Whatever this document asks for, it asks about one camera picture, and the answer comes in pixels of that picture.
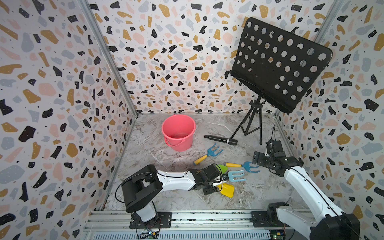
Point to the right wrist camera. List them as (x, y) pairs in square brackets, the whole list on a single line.
[(273, 146)]

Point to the right green circuit board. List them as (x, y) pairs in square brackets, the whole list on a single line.
[(277, 235)]

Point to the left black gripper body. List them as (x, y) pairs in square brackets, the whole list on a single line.
[(209, 188)]

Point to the light blue fork white handle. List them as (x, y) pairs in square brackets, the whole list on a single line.
[(234, 176)]

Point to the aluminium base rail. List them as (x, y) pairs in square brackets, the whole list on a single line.
[(188, 225)]

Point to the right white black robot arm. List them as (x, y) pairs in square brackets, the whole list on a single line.
[(329, 222)]

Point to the green trowel yellow handle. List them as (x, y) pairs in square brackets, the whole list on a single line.
[(222, 168)]

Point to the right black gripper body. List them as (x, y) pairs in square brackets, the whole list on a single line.
[(262, 159)]

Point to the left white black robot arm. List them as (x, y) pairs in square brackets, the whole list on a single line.
[(142, 187)]

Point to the black microphone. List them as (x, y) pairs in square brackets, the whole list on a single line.
[(229, 141)]

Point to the pink plastic bucket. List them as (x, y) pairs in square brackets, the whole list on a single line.
[(178, 132)]

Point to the black perforated music stand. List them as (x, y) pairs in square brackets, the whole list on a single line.
[(277, 65)]

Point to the blue rake yellow handle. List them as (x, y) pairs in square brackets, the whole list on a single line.
[(213, 151)]

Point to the yellow shovel yellow handle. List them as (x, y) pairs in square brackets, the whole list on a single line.
[(226, 190)]

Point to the green circuit board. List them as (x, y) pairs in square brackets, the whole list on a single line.
[(149, 235), (277, 235)]

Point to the left green circuit board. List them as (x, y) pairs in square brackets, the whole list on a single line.
[(149, 235)]

